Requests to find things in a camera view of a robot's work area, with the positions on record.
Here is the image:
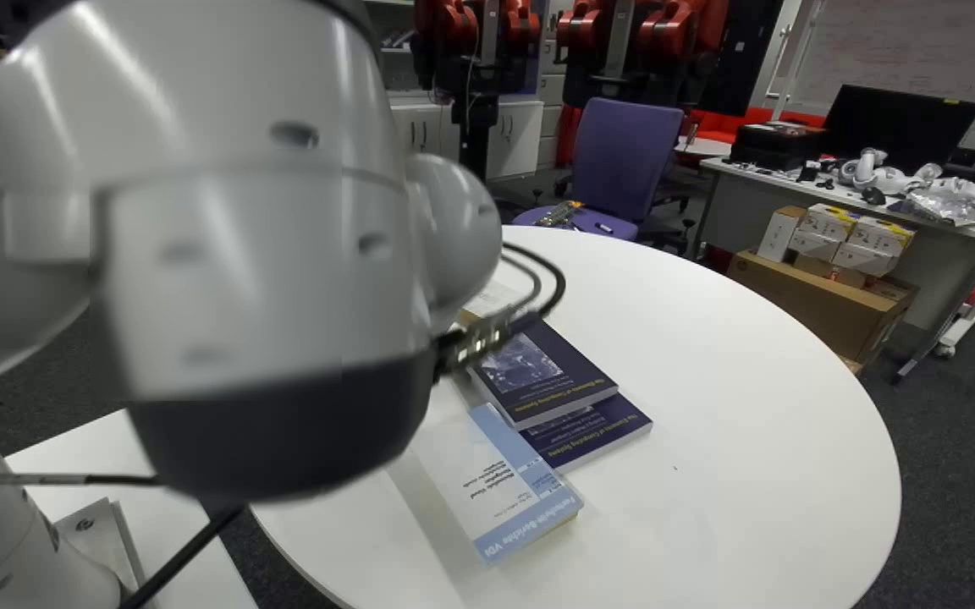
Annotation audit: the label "dark blue book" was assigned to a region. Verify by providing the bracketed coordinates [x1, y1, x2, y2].
[473, 320, 615, 429]
[526, 391, 652, 469]

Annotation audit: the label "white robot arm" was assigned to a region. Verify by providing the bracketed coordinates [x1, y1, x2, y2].
[0, 0, 502, 498]

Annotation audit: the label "black monitor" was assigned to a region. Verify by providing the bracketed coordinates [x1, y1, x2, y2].
[821, 85, 975, 173]

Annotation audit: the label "light blue white book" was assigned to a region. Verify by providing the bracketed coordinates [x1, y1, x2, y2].
[389, 402, 581, 566]

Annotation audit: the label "crumpled plastic bags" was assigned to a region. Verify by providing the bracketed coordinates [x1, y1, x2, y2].
[835, 147, 975, 225]

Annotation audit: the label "purple office chair near table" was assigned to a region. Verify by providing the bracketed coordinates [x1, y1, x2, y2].
[516, 99, 684, 241]

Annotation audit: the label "grey desk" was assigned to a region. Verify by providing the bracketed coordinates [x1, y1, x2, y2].
[703, 158, 975, 332]

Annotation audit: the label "cardboard box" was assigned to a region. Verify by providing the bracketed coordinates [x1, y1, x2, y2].
[728, 252, 913, 370]

